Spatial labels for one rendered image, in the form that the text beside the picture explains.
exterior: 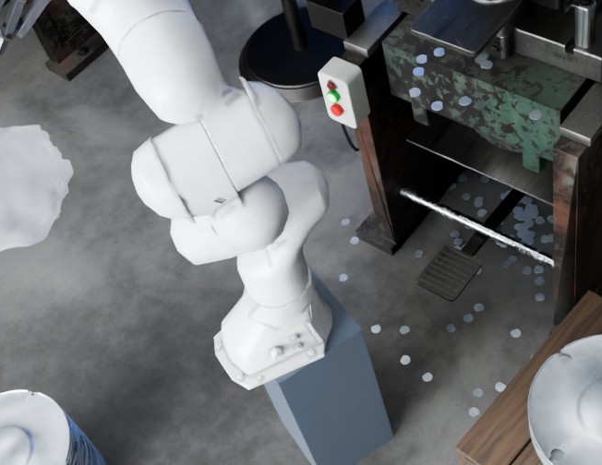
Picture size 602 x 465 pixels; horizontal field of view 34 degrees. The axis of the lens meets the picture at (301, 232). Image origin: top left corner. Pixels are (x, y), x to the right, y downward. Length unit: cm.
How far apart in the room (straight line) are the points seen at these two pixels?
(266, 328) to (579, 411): 54
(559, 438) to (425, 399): 55
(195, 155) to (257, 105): 10
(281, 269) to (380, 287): 80
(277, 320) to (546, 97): 62
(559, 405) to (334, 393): 42
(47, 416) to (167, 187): 105
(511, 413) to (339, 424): 38
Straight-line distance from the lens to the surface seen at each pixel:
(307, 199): 150
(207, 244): 148
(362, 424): 205
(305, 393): 183
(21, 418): 219
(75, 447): 215
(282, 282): 162
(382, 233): 241
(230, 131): 119
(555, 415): 174
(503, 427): 178
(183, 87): 115
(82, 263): 266
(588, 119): 179
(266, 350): 173
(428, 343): 227
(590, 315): 189
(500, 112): 189
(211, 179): 120
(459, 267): 218
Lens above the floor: 196
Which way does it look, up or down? 51 degrees down
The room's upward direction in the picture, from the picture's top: 19 degrees counter-clockwise
